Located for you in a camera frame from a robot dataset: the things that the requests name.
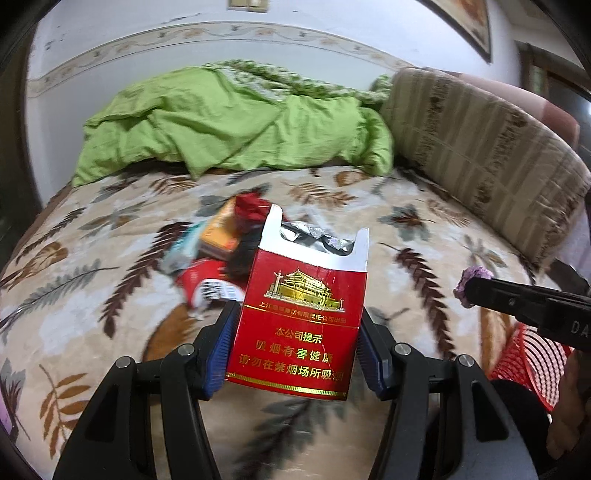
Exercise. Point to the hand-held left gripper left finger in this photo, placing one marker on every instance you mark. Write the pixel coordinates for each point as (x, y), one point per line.
(220, 350)

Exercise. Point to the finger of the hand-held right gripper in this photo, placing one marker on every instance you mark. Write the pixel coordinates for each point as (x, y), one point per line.
(494, 293)

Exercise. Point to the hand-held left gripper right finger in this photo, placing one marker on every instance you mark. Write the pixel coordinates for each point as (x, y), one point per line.
(371, 355)

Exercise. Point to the purple paper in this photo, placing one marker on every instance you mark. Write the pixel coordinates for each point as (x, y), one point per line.
(464, 284)

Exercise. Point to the red plastic basket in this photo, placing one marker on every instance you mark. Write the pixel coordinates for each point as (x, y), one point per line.
(531, 364)

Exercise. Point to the red and white packet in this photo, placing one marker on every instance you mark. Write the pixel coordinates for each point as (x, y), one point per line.
(203, 286)

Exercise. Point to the red cigarette pack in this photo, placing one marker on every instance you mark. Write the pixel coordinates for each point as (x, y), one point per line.
(295, 332)

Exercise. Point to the dark brown wrapper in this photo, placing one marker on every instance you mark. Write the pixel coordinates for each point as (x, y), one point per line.
(242, 258)

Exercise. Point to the white teal packet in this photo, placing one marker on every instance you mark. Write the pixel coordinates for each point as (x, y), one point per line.
(184, 249)

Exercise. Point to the orange box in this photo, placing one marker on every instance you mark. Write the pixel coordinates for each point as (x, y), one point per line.
(221, 235)

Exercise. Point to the red wrapper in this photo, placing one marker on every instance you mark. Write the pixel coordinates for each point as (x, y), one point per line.
(249, 212)

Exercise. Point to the striped headboard cushion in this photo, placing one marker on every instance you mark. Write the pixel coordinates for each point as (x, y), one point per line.
(485, 152)

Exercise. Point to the leaf print blanket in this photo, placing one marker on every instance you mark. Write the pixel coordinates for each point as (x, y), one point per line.
(106, 258)

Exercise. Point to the brown wooden door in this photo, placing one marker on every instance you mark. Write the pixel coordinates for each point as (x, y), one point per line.
(549, 78)

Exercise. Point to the green quilt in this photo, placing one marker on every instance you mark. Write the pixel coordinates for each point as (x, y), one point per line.
(207, 115)

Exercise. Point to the framed wall picture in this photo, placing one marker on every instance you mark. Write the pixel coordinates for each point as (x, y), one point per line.
(466, 23)

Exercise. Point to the beige wall switch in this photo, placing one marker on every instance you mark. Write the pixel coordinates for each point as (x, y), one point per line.
(244, 3)

